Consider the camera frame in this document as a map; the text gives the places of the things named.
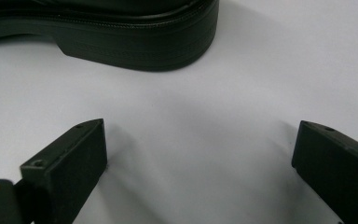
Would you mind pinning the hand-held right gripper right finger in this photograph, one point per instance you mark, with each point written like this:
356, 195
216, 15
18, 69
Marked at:
335, 168

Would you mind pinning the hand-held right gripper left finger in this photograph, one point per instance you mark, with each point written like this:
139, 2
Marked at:
65, 168

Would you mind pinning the black leather shoe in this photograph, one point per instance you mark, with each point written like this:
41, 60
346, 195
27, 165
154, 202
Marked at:
130, 40

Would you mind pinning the white table mat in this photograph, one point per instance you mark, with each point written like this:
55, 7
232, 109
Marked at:
199, 124

